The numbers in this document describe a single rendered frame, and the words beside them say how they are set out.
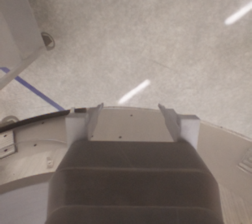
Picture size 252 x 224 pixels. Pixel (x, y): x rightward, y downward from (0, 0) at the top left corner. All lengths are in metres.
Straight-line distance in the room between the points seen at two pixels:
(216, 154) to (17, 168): 0.54
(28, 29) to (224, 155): 0.97
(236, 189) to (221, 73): 0.78
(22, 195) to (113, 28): 0.82
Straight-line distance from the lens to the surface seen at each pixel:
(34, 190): 0.52
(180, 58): 1.07
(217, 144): 0.57
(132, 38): 1.02
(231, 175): 0.52
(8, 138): 0.71
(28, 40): 1.07
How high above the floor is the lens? 0.96
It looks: 51 degrees down
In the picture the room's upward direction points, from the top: 168 degrees counter-clockwise
